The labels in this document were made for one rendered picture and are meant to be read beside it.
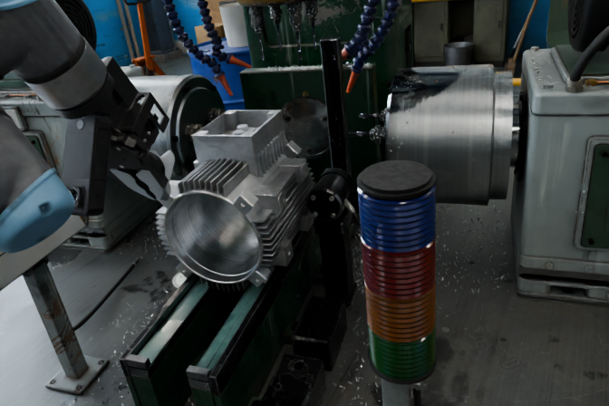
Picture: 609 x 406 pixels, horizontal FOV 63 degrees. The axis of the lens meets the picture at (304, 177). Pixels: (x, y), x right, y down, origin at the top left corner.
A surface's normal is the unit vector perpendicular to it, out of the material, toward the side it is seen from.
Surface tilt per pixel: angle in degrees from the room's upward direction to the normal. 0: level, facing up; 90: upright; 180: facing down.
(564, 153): 89
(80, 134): 61
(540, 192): 89
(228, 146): 90
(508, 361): 0
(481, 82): 24
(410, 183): 0
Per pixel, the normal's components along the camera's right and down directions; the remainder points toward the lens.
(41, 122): -0.32, 0.43
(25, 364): -0.11, -0.90
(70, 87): 0.51, 0.62
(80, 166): -0.37, -0.06
